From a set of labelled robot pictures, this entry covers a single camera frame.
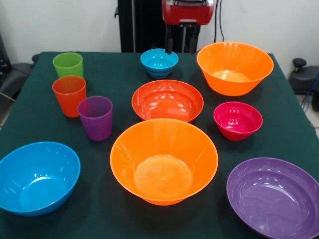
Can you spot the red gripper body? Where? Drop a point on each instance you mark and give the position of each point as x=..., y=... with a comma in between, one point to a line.
x=188, y=15

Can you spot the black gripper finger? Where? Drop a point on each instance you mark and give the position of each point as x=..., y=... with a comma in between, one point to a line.
x=169, y=42
x=194, y=42

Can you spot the small blue bowl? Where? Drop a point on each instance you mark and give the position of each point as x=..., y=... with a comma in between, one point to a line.
x=157, y=64

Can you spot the large orange bowl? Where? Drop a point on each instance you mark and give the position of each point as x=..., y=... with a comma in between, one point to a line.
x=234, y=67
x=163, y=161

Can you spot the red-orange bowl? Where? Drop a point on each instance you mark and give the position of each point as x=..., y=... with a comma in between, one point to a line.
x=167, y=100

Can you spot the dark green tablecloth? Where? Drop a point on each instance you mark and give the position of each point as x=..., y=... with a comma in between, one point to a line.
x=119, y=74

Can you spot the pink bowl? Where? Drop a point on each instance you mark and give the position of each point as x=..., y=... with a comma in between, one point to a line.
x=236, y=122

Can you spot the green cup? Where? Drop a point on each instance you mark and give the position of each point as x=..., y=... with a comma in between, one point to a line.
x=68, y=66

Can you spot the purple cup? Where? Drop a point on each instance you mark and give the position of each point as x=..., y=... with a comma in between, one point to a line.
x=96, y=122

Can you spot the orange cup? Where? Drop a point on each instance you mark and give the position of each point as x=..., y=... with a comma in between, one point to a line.
x=68, y=99

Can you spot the purple bowl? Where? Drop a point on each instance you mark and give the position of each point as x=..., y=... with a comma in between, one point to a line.
x=274, y=199

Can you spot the large blue bowl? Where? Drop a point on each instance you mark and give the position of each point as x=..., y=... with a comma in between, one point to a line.
x=37, y=179

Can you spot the black pedestal leg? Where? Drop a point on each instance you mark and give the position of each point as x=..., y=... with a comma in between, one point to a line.
x=15, y=74
x=302, y=77

